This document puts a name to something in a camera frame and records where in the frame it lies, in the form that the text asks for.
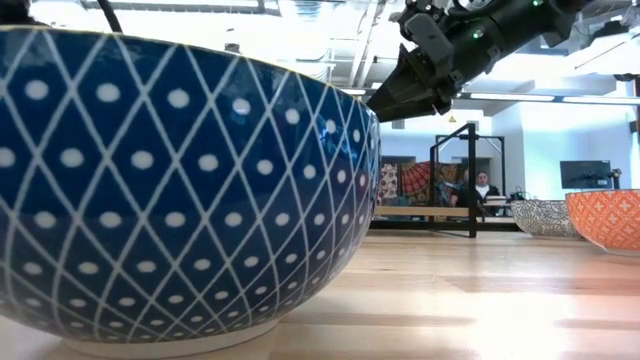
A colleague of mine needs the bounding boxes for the red-inside grey-patterned bowl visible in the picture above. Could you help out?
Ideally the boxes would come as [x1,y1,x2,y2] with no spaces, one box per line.
[509,198,584,239]

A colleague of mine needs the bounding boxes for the white red patterned cloth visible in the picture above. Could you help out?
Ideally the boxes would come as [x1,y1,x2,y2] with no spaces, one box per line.
[379,163,400,202]

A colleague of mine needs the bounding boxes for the person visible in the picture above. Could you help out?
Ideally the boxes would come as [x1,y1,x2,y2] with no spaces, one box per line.
[472,170,501,209]

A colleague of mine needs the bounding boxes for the wooden shelf black metal legs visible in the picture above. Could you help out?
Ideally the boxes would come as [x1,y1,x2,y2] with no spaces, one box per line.
[373,122,507,239]

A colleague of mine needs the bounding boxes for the yellow-inside blue-lattice bowl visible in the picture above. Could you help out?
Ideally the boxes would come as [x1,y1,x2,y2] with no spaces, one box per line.
[0,24,382,360]

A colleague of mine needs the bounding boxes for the black computer monitor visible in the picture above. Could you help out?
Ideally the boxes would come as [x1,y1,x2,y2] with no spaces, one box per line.
[559,159,614,190]

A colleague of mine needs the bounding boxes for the ceiling light strip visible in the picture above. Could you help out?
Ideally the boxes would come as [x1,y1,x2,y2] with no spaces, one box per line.
[562,95,640,106]
[469,92,557,103]

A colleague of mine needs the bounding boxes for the black metal rig frame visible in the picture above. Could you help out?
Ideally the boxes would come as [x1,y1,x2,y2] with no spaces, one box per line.
[369,218,521,232]

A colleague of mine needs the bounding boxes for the black cable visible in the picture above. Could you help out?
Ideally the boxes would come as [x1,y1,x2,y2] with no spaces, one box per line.
[96,0,124,34]

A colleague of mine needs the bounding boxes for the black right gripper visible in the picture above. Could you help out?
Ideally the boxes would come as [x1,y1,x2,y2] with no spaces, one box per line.
[367,37,501,124]

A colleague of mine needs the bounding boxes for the light-blue-inside orange-patterned bowl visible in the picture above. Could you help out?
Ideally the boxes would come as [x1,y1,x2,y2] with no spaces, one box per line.
[564,188,640,257]

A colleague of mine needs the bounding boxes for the orange mandala tapestry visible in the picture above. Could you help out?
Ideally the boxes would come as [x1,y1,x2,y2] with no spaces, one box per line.
[398,160,432,205]

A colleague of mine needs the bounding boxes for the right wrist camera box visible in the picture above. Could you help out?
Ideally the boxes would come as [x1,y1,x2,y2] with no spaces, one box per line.
[399,0,457,69]

